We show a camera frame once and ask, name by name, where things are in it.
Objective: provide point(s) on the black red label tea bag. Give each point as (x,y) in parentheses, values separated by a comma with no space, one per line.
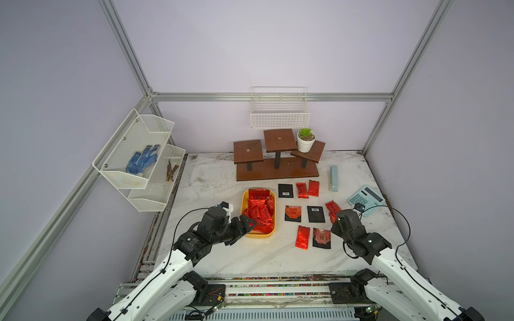
(293,213)

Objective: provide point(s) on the white wire wall basket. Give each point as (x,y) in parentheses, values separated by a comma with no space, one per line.
(273,107)

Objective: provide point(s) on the light blue stapler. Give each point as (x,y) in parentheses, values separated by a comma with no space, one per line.
(333,178)

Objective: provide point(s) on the white mesh two-tier shelf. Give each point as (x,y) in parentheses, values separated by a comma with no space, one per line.
(147,192)

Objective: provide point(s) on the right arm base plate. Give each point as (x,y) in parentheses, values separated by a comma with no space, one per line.
(353,292)

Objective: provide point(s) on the brown twigs in shelf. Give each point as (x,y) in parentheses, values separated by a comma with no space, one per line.
(171,170)

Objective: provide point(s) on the yellow storage box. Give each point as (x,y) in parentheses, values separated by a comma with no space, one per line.
(257,234)

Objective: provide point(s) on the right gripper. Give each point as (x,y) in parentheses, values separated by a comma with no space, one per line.
(335,228)

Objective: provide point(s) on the blue work glove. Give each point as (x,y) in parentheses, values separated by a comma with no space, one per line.
(141,161)

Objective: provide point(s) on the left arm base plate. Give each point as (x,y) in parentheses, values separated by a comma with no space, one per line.
(197,291)

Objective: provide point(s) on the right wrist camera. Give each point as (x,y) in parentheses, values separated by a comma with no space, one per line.
(358,207)

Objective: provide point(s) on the small red foil tea bag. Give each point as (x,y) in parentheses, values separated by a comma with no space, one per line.
(333,209)

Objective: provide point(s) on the white potted green plant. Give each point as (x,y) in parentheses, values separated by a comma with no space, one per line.
(305,140)

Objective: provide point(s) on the black tea bag barcode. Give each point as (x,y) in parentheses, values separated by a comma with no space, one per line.
(285,191)

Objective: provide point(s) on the light blue calculator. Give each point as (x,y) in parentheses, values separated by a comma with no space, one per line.
(369,199)

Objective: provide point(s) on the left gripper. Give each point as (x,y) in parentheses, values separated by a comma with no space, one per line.
(243,229)

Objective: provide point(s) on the red foil tea bags pile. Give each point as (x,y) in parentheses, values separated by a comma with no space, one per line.
(260,210)

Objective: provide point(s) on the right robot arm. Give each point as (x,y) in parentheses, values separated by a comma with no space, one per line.
(419,299)

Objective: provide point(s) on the brown wooden tiered stand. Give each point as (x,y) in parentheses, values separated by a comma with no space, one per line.
(278,157)

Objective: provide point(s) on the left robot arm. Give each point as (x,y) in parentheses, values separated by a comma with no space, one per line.
(174,284)

